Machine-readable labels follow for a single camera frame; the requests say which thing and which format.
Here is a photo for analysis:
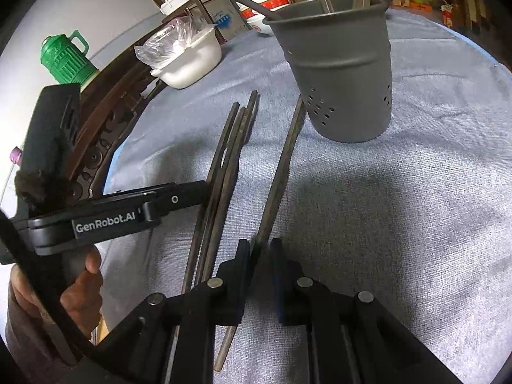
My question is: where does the carved dark wooden bench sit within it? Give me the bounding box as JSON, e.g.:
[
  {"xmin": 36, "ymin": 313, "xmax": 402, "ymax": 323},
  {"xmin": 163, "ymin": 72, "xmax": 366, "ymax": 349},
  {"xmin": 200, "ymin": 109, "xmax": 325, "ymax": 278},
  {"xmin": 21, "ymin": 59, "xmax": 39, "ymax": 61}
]
[{"xmin": 64, "ymin": 62, "xmax": 165, "ymax": 203}]

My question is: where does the grey towel cloth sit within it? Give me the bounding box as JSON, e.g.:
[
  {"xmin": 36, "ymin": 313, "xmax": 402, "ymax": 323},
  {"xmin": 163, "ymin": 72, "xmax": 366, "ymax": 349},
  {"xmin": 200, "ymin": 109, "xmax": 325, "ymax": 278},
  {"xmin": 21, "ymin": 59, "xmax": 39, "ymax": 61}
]
[{"xmin": 90, "ymin": 8, "xmax": 512, "ymax": 384}]

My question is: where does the person's left forearm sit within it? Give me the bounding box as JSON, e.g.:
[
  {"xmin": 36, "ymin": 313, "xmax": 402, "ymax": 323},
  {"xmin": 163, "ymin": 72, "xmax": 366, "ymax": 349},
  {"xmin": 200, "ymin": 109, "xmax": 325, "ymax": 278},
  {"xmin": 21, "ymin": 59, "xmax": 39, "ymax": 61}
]
[{"xmin": 4, "ymin": 304, "xmax": 83, "ymax": 377}]

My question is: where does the white box blue print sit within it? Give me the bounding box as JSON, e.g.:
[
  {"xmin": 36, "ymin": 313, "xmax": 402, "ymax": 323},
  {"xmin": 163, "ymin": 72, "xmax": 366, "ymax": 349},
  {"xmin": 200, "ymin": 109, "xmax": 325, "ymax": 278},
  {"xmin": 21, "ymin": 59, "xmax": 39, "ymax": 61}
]
[{"xmin": 192, "ymin": 0, "xmax": 251, "ymax": 44}]

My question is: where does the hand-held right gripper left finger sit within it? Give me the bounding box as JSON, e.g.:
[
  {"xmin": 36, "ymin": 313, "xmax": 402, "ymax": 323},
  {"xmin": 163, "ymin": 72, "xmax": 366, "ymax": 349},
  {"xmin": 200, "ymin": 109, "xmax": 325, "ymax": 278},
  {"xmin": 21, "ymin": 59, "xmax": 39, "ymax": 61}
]
[{"xmin": 86, "ymin": 239, "xmax": 253, "ymax": 384}]

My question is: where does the white bowl red print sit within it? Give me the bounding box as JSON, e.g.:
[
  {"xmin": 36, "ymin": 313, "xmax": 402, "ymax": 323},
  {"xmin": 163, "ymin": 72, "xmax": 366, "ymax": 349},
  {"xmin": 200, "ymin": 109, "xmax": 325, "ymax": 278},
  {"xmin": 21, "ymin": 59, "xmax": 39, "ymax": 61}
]
[{"xmin": 241, "ymin": 11, "xmax": 277, "ymax": 35}]

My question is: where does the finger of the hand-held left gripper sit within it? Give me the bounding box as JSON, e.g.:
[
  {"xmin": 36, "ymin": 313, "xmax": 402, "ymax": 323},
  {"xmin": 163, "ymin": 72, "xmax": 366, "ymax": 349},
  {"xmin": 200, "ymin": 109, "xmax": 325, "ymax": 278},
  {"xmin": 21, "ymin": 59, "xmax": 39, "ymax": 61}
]
[{"xmin": 138, "ymin": 181, "xmax": 209, "ymax": 225}]

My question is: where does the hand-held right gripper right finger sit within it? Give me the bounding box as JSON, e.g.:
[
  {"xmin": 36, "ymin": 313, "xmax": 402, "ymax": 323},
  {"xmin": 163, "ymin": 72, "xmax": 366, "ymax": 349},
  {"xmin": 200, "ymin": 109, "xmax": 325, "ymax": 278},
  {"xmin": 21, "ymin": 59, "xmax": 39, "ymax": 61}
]
[{"xmin": 270, "ymin": 238, "xmax": 464, "ymax": 384}]

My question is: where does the black strap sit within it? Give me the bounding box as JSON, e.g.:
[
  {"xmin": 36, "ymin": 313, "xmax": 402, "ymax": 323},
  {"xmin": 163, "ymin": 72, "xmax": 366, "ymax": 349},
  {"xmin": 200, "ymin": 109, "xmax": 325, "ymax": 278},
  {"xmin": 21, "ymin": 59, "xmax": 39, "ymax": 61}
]
[{"xmin": 0, "ymin": 208, "xmax": 89, "ymax": 365}]

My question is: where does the white container with handle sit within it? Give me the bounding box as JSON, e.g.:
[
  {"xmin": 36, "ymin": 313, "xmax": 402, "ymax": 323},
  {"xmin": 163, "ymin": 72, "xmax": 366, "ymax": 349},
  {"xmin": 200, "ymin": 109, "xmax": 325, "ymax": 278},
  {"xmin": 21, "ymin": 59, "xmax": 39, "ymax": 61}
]
[{"xmin": 161, "ymin": 0, "xmax": 196, "ymax": 17}]

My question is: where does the blue table cover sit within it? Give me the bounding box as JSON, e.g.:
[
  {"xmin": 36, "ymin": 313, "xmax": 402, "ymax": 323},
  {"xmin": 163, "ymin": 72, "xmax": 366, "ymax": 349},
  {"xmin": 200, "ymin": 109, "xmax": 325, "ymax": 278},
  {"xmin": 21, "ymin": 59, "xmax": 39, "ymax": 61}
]
[{"xmin": 105, "ymin": 28, "xmax": 508, "ymax": 196}]

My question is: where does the white pot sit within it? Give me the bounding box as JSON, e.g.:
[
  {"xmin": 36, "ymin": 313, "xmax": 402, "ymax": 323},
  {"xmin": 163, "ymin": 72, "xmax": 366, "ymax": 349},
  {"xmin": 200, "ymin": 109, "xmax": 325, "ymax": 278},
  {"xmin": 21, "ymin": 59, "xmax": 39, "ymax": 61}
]
[{"xmin": 150, "ymin": 28, "xmax": 223, "ymax": 89}]

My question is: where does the grey perforated utensil holder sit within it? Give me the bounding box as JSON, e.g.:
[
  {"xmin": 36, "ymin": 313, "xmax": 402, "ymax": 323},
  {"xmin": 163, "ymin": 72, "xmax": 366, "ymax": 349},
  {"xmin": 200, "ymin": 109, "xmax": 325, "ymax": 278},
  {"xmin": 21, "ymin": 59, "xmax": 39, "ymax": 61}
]
[{"xmin": 263, "ymin": 0, "xmax": 393, "ymax": 143}]

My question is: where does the person's left hand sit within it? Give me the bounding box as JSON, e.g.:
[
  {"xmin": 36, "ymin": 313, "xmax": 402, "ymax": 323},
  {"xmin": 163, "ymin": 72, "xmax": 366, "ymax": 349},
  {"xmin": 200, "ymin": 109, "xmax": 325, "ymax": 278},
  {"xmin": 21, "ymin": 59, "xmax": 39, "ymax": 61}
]
[{"xmin": 8, "ymin": 246, "xmax": 104, "ymax": 339}]

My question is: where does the white bowl red band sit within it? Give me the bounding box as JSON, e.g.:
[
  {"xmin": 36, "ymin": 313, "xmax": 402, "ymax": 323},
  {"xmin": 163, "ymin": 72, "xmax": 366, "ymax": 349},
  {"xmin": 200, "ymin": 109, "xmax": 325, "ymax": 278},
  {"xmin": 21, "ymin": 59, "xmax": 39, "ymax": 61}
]
[{"xmin": 239, "ymin": 1, "xmax": 291, "ymax": 14}]

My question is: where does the clear plastic bag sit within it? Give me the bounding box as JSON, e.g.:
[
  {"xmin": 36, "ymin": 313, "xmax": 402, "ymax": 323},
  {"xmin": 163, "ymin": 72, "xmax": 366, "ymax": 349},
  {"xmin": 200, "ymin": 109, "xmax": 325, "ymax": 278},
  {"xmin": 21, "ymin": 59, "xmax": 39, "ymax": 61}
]
[{"xmin": 134, "ymin": 18, "xmax": 217, "ymax": 70}]

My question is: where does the green thermos flask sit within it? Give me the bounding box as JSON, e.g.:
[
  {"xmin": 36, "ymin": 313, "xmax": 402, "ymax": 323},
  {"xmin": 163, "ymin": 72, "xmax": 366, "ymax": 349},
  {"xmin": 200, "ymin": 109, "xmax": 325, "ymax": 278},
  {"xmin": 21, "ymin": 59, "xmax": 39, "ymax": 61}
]
[{"xmin": 40, "ymin": 30, "xmax": 100, "ymax": 91}]

